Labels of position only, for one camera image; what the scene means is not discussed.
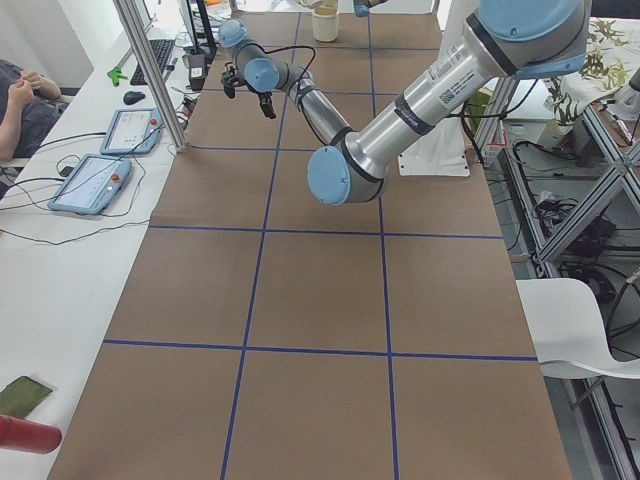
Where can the cream ceramic canister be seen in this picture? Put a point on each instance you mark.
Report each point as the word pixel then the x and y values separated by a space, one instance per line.
pixel 325 23

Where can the black computer mouse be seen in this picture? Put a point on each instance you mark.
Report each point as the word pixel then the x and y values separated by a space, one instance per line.
pixel 133 97

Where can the red cylinder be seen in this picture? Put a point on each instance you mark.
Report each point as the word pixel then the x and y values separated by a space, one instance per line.
pixel 27 436

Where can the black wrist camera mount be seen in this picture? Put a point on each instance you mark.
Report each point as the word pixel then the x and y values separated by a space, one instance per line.
pixel 266 105

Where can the aluminium frame post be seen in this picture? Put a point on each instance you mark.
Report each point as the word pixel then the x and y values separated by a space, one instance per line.
pixel 132 24

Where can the aluminium frame rail structure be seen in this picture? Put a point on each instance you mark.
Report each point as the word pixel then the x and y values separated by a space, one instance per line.
pixel 620 177

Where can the green plastic toy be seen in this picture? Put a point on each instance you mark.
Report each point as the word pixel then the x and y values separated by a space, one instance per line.
pixel 116 75

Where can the white chair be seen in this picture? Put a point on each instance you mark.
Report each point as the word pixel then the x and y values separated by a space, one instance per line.
pixel 567 330

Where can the far blue teach pendant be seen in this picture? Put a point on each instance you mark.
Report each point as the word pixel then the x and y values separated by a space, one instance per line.
pixel 132 132

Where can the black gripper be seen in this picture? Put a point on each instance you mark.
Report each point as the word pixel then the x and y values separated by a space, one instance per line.
pixel 266 101

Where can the seated person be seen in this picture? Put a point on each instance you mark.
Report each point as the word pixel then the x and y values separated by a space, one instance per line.
pixel 30 107

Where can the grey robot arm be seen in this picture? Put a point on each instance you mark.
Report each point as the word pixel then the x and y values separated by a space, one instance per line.
pixel 362 8
pixel 519 39

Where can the near blue teach pendant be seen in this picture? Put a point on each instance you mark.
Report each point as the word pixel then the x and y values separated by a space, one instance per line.
pixel 91 185

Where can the blue teach pendant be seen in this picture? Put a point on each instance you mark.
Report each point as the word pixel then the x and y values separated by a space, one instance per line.
pixel 91 185
pixel 132 132

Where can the green cloth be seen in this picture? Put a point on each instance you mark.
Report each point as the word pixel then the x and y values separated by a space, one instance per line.
pixel 20 397

